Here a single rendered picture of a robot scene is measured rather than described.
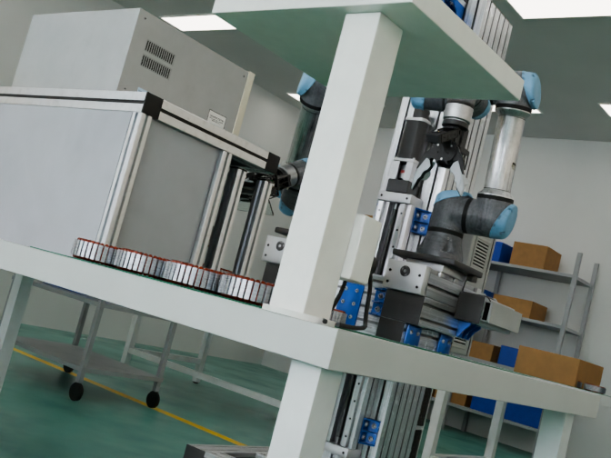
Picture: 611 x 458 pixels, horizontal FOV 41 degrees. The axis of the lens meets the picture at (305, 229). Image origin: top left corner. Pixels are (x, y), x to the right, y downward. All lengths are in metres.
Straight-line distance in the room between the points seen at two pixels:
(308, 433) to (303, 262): 0.22
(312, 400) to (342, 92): 0.41
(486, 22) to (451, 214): 0.81
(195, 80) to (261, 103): 8.05
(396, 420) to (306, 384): 1.88
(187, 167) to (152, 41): 0.30
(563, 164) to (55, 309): 5.50
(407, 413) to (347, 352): 1.97
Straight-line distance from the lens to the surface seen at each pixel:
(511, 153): 2.63
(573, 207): 8.97
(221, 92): 2.04
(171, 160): 1.78
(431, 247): 2.61
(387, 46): 1.13
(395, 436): 2.94
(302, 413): 1.05
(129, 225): 1.72
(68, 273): 1.38
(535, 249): 8.41
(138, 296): 1.24
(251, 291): 1.20
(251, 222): 1.99
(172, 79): 1.94
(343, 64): 1.12
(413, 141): 2.89
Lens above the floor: 0.75
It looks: 6 degrees up
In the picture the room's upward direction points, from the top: 15 degrees clockwise
